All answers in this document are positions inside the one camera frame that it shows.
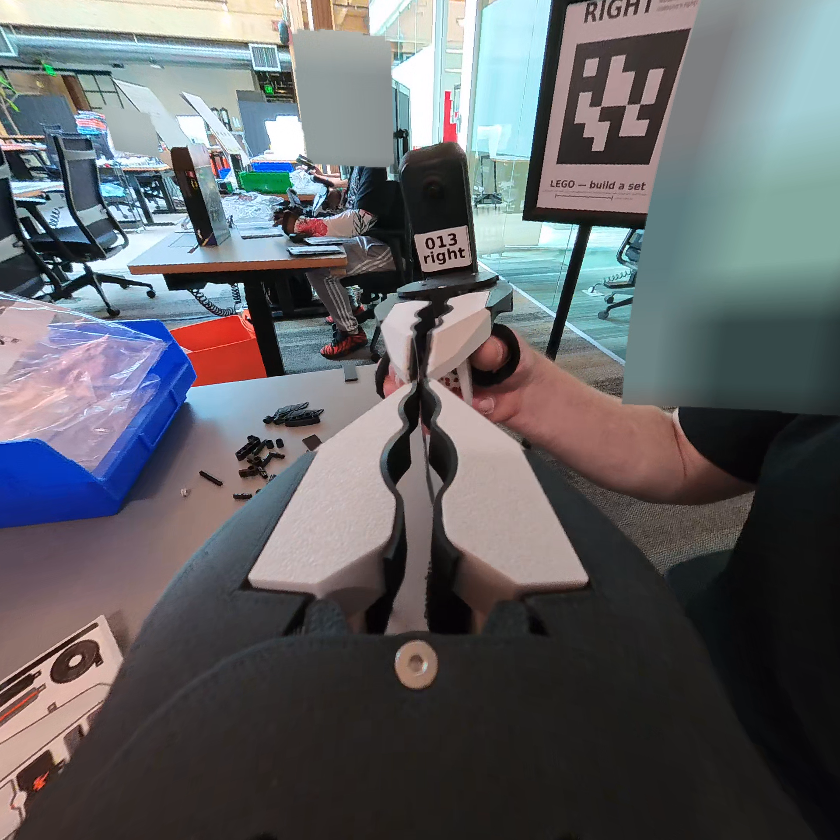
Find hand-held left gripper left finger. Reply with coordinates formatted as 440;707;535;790
247;382;421;634

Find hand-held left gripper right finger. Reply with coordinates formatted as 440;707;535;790
420;382;590;634

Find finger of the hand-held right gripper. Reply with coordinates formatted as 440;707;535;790
422;294;493;388
380;301;429;385

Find person's right forearm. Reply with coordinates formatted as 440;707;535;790
587;381;756;508

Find scattered black lego pieces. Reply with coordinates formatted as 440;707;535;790
199;400;327;503

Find dark lego set box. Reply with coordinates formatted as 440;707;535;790
170;143;232;248

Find person's right hand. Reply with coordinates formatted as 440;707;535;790
382;328;595;476

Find orange plastic bin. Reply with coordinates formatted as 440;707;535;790
168;314;269;389

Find black mesh office chair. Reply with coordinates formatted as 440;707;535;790
49;131;157;320
586;227;648;322
0;147;74;304

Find marker sign on black stand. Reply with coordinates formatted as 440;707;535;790
523;0;702;361

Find wooden-top desk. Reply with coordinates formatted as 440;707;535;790
127;225;349;379

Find white board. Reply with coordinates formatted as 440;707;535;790
180;91;248;156
112;79;193;160

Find clear plastic bag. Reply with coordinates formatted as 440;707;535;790
0;292;169;475

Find person's black shirt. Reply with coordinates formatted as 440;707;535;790
663;406;840;840

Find printed instruction booklet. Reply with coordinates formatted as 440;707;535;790
0;613;126;840

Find black coiled cable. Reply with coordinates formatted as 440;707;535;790
189;281;248;320

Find grey air duct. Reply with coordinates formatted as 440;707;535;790
8;31;294;72

